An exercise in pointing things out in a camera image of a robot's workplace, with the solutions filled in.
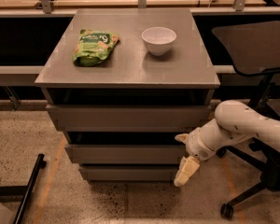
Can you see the grey drawer cabinet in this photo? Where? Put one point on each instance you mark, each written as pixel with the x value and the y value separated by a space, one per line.
pixel 131 75

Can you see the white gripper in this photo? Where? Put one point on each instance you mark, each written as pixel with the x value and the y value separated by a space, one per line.
pixel 198 145

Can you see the black cart leg frame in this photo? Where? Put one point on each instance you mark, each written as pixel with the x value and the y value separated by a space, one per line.
pixel 25 191

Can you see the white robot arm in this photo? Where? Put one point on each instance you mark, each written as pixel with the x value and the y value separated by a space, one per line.
pixel 233 123

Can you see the black office chair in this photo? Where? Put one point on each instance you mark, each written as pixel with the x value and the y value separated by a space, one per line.
pixel 255 52

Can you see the grey metal frame rail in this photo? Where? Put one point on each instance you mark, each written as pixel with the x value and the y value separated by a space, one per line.
pixel 28 11

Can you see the grey drawer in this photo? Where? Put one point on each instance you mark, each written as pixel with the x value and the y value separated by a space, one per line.
pixel 125 154
pixel 123 118
pixel 148 173

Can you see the white bowl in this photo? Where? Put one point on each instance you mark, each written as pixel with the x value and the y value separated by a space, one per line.
pixel 158 40

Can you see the grey bottom drawer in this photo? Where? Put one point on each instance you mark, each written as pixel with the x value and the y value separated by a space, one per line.
pixel 148 173

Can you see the green snack bag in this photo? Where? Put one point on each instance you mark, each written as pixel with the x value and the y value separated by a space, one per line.
pixel 93 47

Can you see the grey top drawer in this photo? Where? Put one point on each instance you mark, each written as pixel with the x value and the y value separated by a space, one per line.
pixel 123 118

